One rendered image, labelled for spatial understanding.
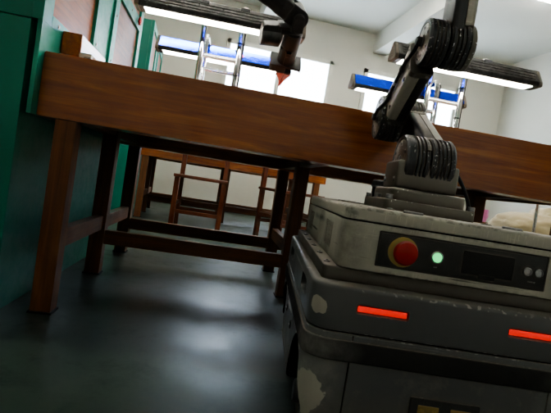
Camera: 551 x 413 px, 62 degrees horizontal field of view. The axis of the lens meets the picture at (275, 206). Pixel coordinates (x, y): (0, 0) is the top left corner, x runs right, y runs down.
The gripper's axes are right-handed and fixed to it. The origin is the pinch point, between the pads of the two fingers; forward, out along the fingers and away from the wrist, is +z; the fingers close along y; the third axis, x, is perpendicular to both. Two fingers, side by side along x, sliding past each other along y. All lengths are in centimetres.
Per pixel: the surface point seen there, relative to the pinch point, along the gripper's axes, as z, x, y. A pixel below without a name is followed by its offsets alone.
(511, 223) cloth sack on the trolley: 170, -97, -229
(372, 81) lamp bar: 40, -66, -54
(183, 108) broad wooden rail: -0.7, 21.6, 28.8
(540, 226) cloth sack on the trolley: 161, -92, -248
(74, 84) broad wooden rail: -1, 21, 60
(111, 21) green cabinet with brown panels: 28, -53, 71
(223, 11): -2.9, -29.2, 22.8
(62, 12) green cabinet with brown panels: -5, -6, 71
